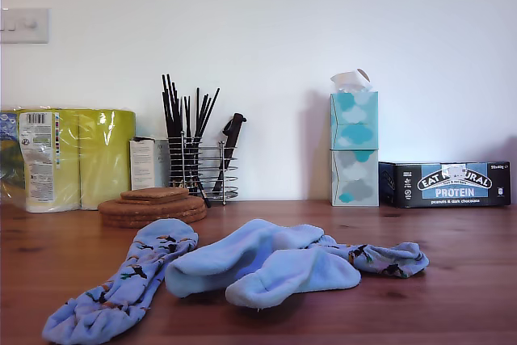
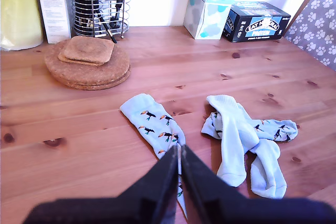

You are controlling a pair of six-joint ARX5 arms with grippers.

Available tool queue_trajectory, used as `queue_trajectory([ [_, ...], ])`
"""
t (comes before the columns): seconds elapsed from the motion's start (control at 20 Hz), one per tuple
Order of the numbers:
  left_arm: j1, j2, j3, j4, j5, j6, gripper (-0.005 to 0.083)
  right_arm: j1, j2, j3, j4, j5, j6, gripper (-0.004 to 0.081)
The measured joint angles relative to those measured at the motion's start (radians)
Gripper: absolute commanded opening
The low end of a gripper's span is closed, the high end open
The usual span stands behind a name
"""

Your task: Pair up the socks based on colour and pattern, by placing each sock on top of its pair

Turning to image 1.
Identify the white terry sock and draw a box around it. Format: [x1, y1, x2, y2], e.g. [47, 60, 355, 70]
[225, 246, 362, 309]
[165, 218, 326, 298]

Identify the light blue toucan sock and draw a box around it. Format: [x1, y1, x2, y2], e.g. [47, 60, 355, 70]
[309, 234, 431, 280]
[41, 218, 200, 344]

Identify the thin black stick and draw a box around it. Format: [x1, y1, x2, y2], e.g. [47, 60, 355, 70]
[197, 94, 212, 140]
[172, 81, 182, 184]
[194, 86, 200, 184]
[183, 95, 191, 184]
[162, 74, 174, 184]
[166, 74, 178, 184]
[200, 86, 221, 140]

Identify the black pen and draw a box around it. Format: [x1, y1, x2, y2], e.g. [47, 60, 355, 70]
[195, 181, 212, 208]

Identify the round cork trivet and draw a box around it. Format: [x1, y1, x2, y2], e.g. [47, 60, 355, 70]
[100, 215, 207, 229]
[98, 195, 208, 215]
[99, 208, 208, 221]

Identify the grey cloud tissue box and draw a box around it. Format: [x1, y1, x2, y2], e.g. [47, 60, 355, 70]
[330, 147, 380, 207]

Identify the teal cloud tissue box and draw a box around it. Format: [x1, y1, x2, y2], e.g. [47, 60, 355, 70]
[330, 90, 380, 151]

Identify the white tissue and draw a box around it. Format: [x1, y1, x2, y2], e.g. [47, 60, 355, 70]
[330, 67, 372, 94]

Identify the small white printed carton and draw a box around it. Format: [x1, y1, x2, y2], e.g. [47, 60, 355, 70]
[129, 137, 170, 191]

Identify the yellow paper towel pack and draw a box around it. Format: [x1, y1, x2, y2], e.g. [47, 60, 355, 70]
[0, 107, 137, 213]

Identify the black protein bar box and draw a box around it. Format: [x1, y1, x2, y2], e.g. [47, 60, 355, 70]
[378, 160, 512, 208]

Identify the black handled knife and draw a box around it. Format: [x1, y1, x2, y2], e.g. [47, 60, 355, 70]
[212, 112, 247, 195]

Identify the chrome wire cutlery caddy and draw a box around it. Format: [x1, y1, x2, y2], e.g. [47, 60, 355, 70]
[167, 129, 239, 204]

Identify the white wall switch plate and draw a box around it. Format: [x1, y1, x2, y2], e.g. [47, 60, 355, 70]
[0, 7, 50, 44]

